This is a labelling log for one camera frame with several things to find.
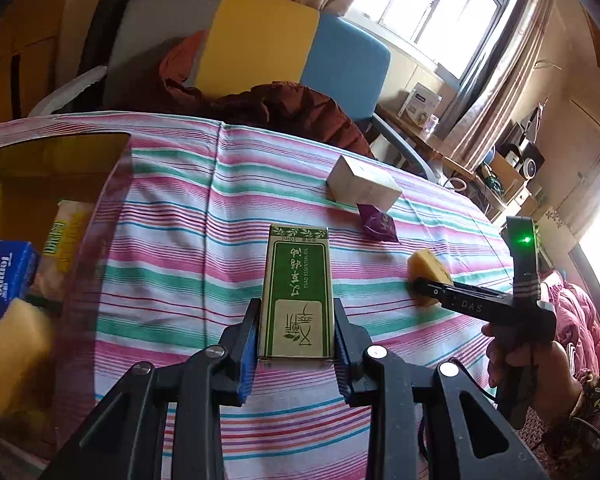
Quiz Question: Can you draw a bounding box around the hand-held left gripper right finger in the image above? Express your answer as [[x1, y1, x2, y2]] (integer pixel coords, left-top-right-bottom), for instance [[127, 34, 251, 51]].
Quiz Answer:
[[332, 299, 551, 480]]

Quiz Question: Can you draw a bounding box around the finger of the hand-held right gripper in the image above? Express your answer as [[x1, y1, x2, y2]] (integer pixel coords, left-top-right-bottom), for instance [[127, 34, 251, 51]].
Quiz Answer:
[[409, 276, 456, 311]]

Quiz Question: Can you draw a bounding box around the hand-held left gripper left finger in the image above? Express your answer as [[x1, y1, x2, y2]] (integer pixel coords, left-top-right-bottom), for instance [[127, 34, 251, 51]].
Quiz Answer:
[[39, 298, 262, 480]]

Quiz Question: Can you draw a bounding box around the small yellow sponge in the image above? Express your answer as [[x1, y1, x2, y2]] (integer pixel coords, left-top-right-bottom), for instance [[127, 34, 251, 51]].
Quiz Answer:
[[407, 249, 455, 308]]

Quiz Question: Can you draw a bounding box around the green paper box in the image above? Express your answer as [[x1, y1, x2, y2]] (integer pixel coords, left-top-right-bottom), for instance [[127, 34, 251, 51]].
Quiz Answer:
[[256, 224, 337, 367]]

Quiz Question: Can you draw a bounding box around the yellow snack packet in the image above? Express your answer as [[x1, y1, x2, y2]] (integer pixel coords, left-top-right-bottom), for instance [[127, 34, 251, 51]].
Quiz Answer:
[[40, 200, 96, 276]]

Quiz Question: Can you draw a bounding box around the large yellow sponge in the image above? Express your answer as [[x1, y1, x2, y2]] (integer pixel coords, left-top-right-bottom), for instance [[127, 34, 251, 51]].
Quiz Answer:
[[0, 297, 56, 418]]

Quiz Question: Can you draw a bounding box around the blue tissue pack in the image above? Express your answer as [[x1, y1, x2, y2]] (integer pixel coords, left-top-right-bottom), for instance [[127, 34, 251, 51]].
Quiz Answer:
[[0, 240, 41, 326]]

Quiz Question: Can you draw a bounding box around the gold rectangular box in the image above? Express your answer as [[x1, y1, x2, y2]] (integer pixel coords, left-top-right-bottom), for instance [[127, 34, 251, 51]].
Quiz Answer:
[[0, 131, 136, 466]]

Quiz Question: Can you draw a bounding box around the person's right forearm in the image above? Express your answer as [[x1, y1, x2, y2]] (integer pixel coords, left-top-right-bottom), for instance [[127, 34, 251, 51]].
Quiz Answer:
[[540, 370, 600, 480]]

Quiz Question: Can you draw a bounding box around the person's right hand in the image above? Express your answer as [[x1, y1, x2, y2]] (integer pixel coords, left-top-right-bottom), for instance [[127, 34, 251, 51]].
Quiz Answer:
[[481, 323, 582, 414]]

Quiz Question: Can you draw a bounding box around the pink quilt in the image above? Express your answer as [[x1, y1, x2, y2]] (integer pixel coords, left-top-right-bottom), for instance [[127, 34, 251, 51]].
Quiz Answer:
[[540, 270, 600, 376]]

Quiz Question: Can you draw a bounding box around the purple foil packet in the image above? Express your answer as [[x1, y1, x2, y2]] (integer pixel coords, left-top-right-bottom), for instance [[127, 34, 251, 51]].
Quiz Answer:
[[357, 201, 400, 245]]

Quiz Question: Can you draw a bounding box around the brown cardboard box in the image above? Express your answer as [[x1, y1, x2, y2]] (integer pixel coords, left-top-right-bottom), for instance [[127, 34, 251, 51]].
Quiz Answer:
[[480, 152, 526, 201]]

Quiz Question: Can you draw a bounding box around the black stereo speaker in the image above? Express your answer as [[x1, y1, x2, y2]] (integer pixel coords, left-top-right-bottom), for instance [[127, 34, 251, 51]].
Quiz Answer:
[[497, 125, 546, 181]]

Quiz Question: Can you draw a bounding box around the striped tablecloth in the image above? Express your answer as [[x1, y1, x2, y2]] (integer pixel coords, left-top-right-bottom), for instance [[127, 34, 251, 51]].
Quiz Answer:
[[0, 112, 531, 480]]

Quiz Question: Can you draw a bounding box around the beige cabinet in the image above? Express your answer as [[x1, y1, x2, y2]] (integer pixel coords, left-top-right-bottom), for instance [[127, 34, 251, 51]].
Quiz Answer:
[[545, 95, 600, 221]]

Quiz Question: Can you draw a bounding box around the beige cardboard box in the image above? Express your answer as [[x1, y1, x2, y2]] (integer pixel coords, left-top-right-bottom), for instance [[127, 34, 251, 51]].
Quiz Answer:
[[326, 155, 403, 211]]

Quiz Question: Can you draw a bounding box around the wooden desk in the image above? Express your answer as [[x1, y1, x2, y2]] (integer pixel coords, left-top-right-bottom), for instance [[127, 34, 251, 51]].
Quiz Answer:
[[375, 102, 481, 186]]

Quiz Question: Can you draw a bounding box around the brown striped curtain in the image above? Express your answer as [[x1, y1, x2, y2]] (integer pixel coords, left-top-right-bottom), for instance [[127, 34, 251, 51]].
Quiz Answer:
[[445, 0, 556, 171]]

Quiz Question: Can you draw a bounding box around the white box with blue print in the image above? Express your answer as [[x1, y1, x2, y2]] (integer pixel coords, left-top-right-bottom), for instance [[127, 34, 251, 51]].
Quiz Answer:
[[400, 82, 443, 126]]

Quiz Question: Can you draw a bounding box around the red-brown jacket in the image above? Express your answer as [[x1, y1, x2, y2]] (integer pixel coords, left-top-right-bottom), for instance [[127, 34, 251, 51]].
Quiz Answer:
[[159, 30, 376, 161]]

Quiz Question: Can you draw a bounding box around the window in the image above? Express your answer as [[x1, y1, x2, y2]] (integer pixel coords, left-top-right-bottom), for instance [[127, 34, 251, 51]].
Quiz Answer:
[[347, 0, 521, 81]]

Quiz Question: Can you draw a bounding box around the grey yellow blue chair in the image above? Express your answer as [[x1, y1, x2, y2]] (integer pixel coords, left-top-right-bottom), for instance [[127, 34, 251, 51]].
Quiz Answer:
[[27, 0, 433, 181]]

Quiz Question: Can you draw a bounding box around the brown wooden wardrobe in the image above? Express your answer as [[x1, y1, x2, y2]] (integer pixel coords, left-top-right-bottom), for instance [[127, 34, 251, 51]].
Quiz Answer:
[[0, 0, 81, 131]]

